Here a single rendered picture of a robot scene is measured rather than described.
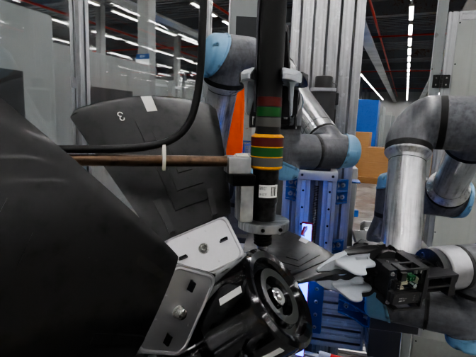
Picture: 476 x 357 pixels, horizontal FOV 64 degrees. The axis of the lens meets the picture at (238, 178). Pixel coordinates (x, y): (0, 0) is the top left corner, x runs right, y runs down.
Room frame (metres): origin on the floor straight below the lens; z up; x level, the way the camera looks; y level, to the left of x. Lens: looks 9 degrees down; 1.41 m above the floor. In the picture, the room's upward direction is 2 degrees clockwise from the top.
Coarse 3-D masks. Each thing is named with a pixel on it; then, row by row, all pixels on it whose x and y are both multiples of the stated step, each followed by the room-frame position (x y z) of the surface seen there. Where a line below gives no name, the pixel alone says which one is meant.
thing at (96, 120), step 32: (160, 96) 0.61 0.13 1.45; (96, 128) 0.53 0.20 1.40; (128, 128) 0.54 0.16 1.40; (160, 128) 0.55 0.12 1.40; (192, 128) 0.58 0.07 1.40; (128, 192) 0.49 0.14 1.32; (160, 192) 0.49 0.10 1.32; (192, 192) 0.50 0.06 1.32; (224, 192) 0.51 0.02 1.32; (160, 224) 0.47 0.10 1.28; (192, 224) 0.47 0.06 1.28
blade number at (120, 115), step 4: (124, 108) 0.56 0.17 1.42; (112, 112) 0.55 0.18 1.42; (116, 112) 0.55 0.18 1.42; (120, 112) 0.55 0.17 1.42; (124, 112) 0.56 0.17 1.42; (116, 116) 0.55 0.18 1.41; (120, 116) 0.55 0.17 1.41; (124, 116) 0.55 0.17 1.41; (128, 116) 0.55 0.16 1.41; (116, 120) 0.54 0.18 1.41; (120, 120) 0.54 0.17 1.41; (124, 120) 0.55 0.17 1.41; (128, 120) 0.55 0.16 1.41; (120, 124) 0.54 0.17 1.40
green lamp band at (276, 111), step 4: (256, 108) 0.50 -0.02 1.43; (260, 108) 0.49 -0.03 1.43; (264, 108) 0.49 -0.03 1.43; (268, 108) 0.49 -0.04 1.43; (272, 108) 0.49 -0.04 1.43; (276, 108) 0.49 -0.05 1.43; (280, 108) 0.50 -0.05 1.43; (256, 112) 0.50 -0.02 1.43; (260, 112) 0.49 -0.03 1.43; (264, 112) 0.49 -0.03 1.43; (268, 112) 0.49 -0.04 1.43; (272, 112) 0.49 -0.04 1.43; (276, 112) 0.49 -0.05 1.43; (280, 112) 0.50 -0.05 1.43; (272, 116) 0.49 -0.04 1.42; (276, 116) 0.49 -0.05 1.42; (280, 116) 0.50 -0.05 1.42
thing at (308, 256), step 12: (252, 240) 0.67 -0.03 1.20; (276, 240) 0.68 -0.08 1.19; (288, 240) 0.69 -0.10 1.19; (276, 252) 0.62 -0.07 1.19; (288, 252) 0.63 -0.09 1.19; (300, 252) 0.64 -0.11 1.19; (312, 252) 0.66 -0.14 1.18; (324, 252) 0.69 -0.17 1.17; (288, 264) 0.57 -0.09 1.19; (300, 264) 0.58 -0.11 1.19; (312, 264) 0.60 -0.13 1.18; (300, 276) 0.53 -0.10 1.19; (312, 276) 0.54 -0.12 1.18; (324, 276) 0.56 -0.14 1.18
